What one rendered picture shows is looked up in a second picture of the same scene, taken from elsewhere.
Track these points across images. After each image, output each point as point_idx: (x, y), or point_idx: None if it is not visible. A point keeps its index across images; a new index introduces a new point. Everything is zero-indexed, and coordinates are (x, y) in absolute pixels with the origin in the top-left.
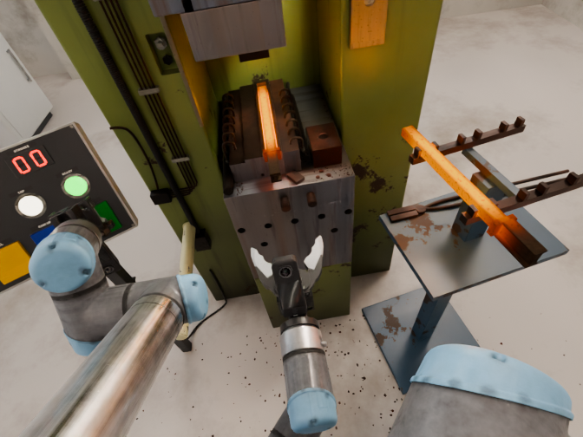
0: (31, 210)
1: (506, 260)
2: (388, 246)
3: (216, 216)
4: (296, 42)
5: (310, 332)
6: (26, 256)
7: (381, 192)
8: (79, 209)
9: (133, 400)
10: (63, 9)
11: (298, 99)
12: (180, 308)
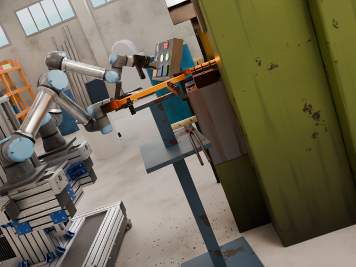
0: (161, 59)
1: (148, 156)
2: (270, 208)
3: None
4: None
5: (107, 100)
6: (156, 71)
7: (245, 139)
8: (141, 56)
9: (78, 68)
10: None
11: None
12: (104, 73)
